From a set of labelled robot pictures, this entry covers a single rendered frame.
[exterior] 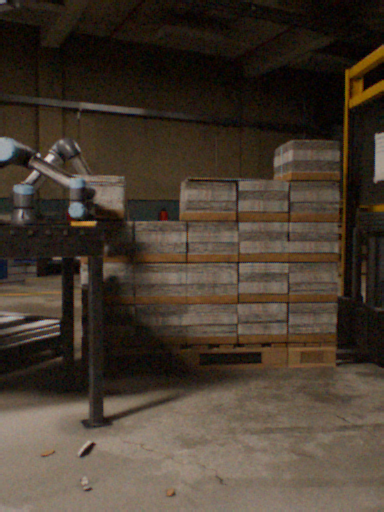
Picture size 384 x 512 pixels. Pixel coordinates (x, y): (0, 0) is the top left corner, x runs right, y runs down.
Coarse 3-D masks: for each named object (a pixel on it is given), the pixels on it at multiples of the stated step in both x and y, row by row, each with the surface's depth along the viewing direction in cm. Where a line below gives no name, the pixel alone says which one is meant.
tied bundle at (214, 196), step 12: (192, 180) 291; (204, 180) 292; (216, 180) 293; (192, 192) 292; (204, 192) 292; (216, 192) 293; (228, 192) 294; (180, 204) 324; (192, 204) 292; (204, 204) 293; (216, 204) 293; (228, 204) 294
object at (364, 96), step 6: (378, 84) 309; (366, 90) 326; (372, 90) 317; (378, 90) 309; (360, 96) 334; (366, 96) 325; (372, 96) 319; (378, 96) 318; (354, 102) 343; (360, 102) 335; (366, 102) 335; (348, 108) 352
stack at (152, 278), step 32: (128, 224) 288; (160, 224) 290; (192, 224) 293; (224, 224) 295; (256, 224) 297; (128, 288) 290; (160, 288) 292; (192, 288) 294; (224, 288) 296; (256, 288) 298; (128, 320) 292; (160, 320) 294; (192, 320) 295; (224, 320) 297; (256, 320) 299; (128, 352) 292; (160, 352) 294; (192, 352) 296; (224, 352) 298
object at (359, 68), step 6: (372, 54) 317; (378, 54) 309; (366, 60) 325; (372, 60) 317; (378, 60) 313; (354, 66) 342; (360, 66) 334; (366, 66) 326; (372, 66) 325; (354, 72) 343; (360, 72) 338; (366, 72) 336; (354, 78) 351
